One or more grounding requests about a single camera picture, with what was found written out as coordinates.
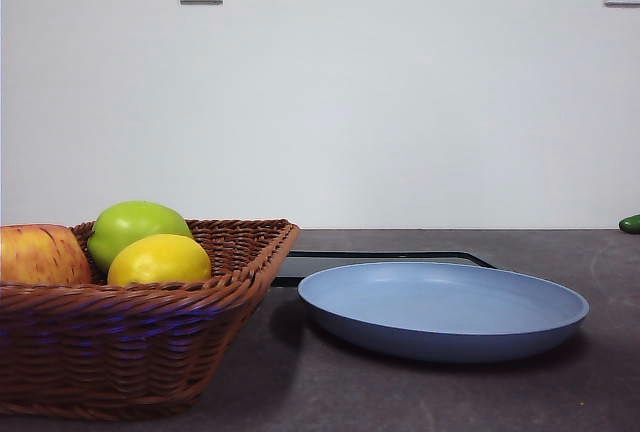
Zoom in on green apple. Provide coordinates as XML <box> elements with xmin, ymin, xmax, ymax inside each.
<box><xmin>87</xmin><ymin>200</ymin><xmax>194</xmax><ymax>274</ymax></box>

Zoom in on brown wicker basket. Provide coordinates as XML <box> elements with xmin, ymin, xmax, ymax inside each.
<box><xmin>0</xmin><ymin>218</ymin><xmax>301</xmax><ymax>422</ymax></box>

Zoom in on red yellow apple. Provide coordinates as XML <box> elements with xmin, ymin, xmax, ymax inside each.
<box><xmin>0</xmin><ymin>223</ymin><xmax>94</xmax><ymax>286</ymax></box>

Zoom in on black rectangular tray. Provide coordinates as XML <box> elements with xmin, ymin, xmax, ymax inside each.
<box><xmin>272</xmin><ymin>250</ymin><xmax>499</xmax><ymax>289</ymax></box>

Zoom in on blue round plate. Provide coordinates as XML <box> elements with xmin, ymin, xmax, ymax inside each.
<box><xmin>297</xmin><ymin>261</ymin><xmax>590</xmax><ymax>364</ymax></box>

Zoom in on yellow lemon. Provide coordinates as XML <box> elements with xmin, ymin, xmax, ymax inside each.
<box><xmin>107</xmin><ymin>233</ymin><xmax>213</xmax><ymax>288</ymax></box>

